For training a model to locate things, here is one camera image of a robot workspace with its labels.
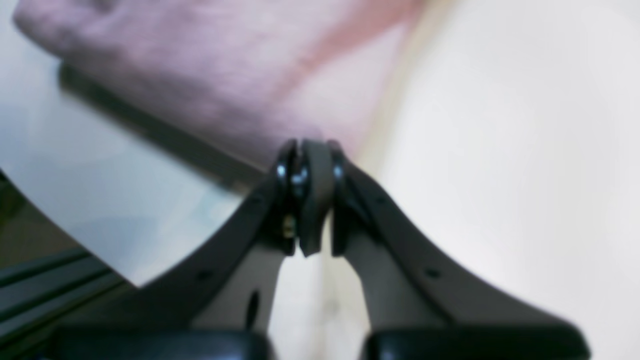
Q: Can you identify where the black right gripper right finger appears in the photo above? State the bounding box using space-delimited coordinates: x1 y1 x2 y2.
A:
327 141 591 360

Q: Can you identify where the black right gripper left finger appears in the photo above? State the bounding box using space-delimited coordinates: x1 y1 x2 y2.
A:
47 140 321 360

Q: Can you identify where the mauve t-shirt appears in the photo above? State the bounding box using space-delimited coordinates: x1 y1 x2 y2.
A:
13 0 426 169

